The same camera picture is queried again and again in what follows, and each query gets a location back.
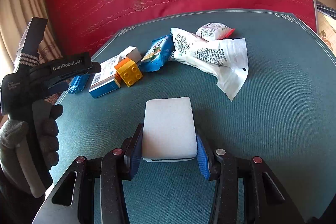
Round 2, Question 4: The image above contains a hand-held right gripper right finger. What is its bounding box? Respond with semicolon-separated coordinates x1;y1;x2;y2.
196;135;285;224

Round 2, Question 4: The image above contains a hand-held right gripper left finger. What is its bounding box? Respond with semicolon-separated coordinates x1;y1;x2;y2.
51;123;145;224

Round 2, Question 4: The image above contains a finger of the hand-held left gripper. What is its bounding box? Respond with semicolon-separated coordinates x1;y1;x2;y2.
62;61;102;81
47;81;69;95

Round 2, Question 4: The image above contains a small blue packet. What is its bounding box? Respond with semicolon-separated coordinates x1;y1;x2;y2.
67;74;90;94

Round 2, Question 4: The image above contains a blue and white medicine box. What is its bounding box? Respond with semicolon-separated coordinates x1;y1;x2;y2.
88;55;125;98

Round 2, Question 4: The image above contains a yellow toy brick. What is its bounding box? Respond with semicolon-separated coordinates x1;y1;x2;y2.
116;61;144;87

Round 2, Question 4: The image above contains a blue cracker packet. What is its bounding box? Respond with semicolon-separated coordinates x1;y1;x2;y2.
140;34;176;72

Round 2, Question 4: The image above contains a white printed plastic bag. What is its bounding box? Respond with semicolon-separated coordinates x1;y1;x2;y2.
171;27;249;102

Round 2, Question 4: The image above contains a person's left forearm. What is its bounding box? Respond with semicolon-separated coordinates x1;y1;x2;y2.
0;169;45;224

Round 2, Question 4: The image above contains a person's left hand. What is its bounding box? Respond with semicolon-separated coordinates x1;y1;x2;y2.
0;105;64;174

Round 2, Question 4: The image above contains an orange toy brick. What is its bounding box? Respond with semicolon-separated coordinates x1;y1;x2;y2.
114;57;135;84

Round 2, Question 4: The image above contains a beige curtain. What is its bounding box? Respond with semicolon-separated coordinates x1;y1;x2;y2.
0;0;63;75

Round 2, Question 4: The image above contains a small white red snack packet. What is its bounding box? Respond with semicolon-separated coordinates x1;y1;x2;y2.
196;22;235;41

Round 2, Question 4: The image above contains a floral checked bedsheet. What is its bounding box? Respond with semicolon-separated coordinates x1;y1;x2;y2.
314;11;336;56

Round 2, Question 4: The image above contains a plaid cloth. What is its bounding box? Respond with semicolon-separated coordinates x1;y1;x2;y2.
316;0;336;17

